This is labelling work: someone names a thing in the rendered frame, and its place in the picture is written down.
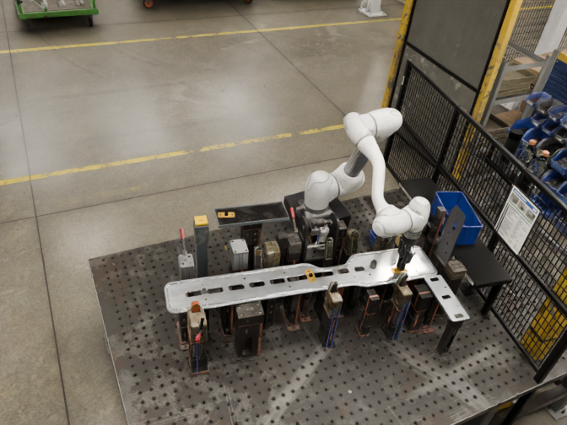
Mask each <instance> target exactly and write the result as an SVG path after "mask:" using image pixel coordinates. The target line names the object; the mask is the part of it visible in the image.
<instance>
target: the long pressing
mask: <svg viewBox="0 0 567 425"><path fill-rule="evenodd" d="M397 250H398V248H396V249H389V250H378V251H372V252H366V253H360V254H354V255H351V256H350V257H349V258H348V260H347V262H346V263H345V264H343V265H339V266H328V267H317V266H314V265H311V264H310V263H300V264H294V265H288V266H276V267H270V268H264V269H258V270H252V271H246V272H235V273H229V274H223V275H217V276H211V277H200V278H193V279H187V280H181V281H175V282H168V283H167V284H166V285H165V288H164V291H165V302H166V308H167V310H168V312H170V313H172V314H179V313H186V312H187V310H188V309H190V308H191V302H193V301H199V303H200V307H203V308H204V309H211V308H217V307H223V306H228V305H233V304H243V303H249V302H255V301H260V300H265V299H275V298H281V297H286V296H292V295H297V294H302V293H313V292H318V291H324V290H327V288H328V286H329V284H330V281H332V280H337V282H338V286H337V288H345V287H350V286H358V287H364V288H371V287H376V286H381V285H387V284H393V283H395V282H396V280H397V279H398V277H399V276H400V274H401V272H400V273H395V274H394V273H393V272H392V270H391V268H393V267H397V261H398V257H399V253H397ZM413 251H414V252H416V254H415V255H414V256H413V259H412V260H411V262H410V264H406V268H407V269H408V271H407V273H408V279H407V280H406V282H407V281H413V280H419V279H424V278H425V277H430V276H435V275H437V273H438V272H437V270H436V268H435V267H434V265H433V264H432V262H431V261H430V259H429V257H428V256H427V255H426V254H425V252H424V251H423V249H422V248H421V247H419V246H416V245H415V246H414V247H413ZM374 259H375V260H377V265H376V269H372V268H370V263H371V261H372V260H374ZM395 261H396V264H394V262H395ZM361 266H362V267H363V268H364V270H363V271H360V272H356V271H355V270H354V268H355V267H361ZM310 269H311V270H312V271H313V273H314V274H315V273H321V272H332V273H333V275H332V276H326V277H316V282H309V280H308V278H307V279H305V280H299V281H293V282H288V280H287V278H288V277H297V276H304V275H306V274H305V270H310ZM343 269H347V270H348V273H344V274H339V273H338V270H343ZM415 270H417V272H416V271H415ZM284 272H285V273H284ZM369 274H370V275H369ZM354 276H355V277H354ZM244 278H245V279H244ZM281 278H282V279H284V282H282V283H277V284H271V283H270V281H271V280H275V279H281ZM253 282H264V284H265V285H264V286H260V287H254V288H251V287H250V283H253ZM202 284H203V285H202ZM241 284H242V285H243V286H244V288H243V289H237V290H232V291H230V290H229V287H230V286H235V285H241ZM289 286H290V287H289ZM203 288H206V291H208V290H209V289H213V288H222V289H223V292H221V293H202V289H203ZM196 291H201V293H202V294H201V295H198V296H192V297H187V296H186V293H190V292H196ZM205 299H206V300H205Z"/></svg>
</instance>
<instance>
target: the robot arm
mask: <svg viewBox="0 0 567 425"><path fill-rule="evenodd" d="M343 125H344V129H345V131H346V133H347V135H348V137H349V138H350V140H351V141H352V143H353V144H354V145H355V146H356V148H355V150H354V151H353V153H352V154H351V156H350V158H349V159H348V162H345V163H343V164H341V165H340V166H339V167H338V168H337V169H336V170H334V172H332V173H331V174H328V173H327V172H326V171H322V170H319V171H316V172H314V173H312V174H311V175H310V177H309V178H308V180H307V182H306V185H305V200H299V204H300V206H299V207H297V208H296V212H304V214H305V218H323V217H328V216H330V214H331V213H333V211H332V210H331V208H330V207H329V202H330V201H332V200H333V199H334V198H336V197H338V196H344V195H347V194H349V193H352V192H354V191H357V190H358V189H359V188H360V187H361V186H362V185H363V184H364V182H365V174H364V172H363V170H362V169H363V168H364V166H365V165H366V163H367V161H368V160H369V161H370V162H371V163H372V167H373V177H372V192H371V196H372V202H373V205H374V207H375V210H376V215H375V220H374V221H373V223H372V229H373V231H374V233H375V234H377V235H378V236H380V237H383V238H387V237H392V236H396V235H399V234H402V236H400V241H399V246H398V250H397V253H399V257H398V261H397V267H399V269H398V271H404V269H405V266H406V264H410V262H411V260H412V259H413V256H414V255H415V254H416V252H414V251H413V246H414V245H415V244H416V243H417V241H418V238H419V237H420V235H421V233H422V231H423V228H424V226H425V224H426V223H427V221H428V218H429V212H430V203H429V201H428V200H427V199H425V198H423V197H421V196H416V197H415V198H414V199H413V200H412V201H411V202H410V203H409V204H408V205H407V206H406V207H405V208H403V209H401V210H400V209H398V208H396V207H394V206H393V205H389V204H387V203H386V201H385V200H384V197H383V190H384V181H385V172H386V166H385V161H384V159H383V156H382V154H381V151H380V149H379V147H378V145H379V143H381V142H383V141H385V140H386V139H387V138H388V137H389V136H391V134H393V133H394V132H396V131H397V130H398V129H399V128H400V127H401V125H402V115H401V113H400V112H399V111H398V110H396V109H392V108H383V109H379V110H373V111H371V112H369V113H367V114H363V115H359V114H358V113H354V112H352V113H348V114H347V115H346V116H345V117H344V119H343Z"/></svg>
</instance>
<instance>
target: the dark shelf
mask: <svg viewBox="0 0 567 425"><path fill-rule="evenodd" d="M398 185H400V187H401V188H402V190H403V191H404V193H405V194H406V195H407V197H408V198H409V200H410V201H412V200H413V199H414V198H415V197H416V196H421V197H423V198H425V199H427V200H428V201H429V203H430V208H431V206H432V203H433V200H434V198H435V193H436V192H437V191H441V190H440V189H439V188H438V186H437V185H436V184H435V183H434V182H433V181H432V180H431V179H430V177H425V178H417V179H409V180H400V181H398ZM433 219H434V217H433V215H432V213H431V212H429V218H428V221H427V224H428V225H429V227H430V224H431V223H432V222H433ZM455 249H456V251H455V254H454V256H453V257H452V259H453V260H454V261H458V260H459V261H461V263H462V264H463V265H464V266H465V268H466V269H467V272H466V275H465V277H466V278H467V280H468V281H469V282H470V283H471V284H472V286H473V287H474V289H477V288H486V287H491V286H496V285H501V284H507V283H511V282H512V280H513V279H512V277H511V276H510V275H509V274H508V272H507V271H506V270H505V269H504V268H503V267H502V266H501V265H500V263H499V262H498V261H497V259H496V258H495V257H494V255H493V254H492V253H491V252H490V251H489V249H488V248H487V247H486V245H485V244H484V243H483V241H482V240H481V239H480V238H479V237H477V239H476V242H475V244H474V245H455Z"/></svg>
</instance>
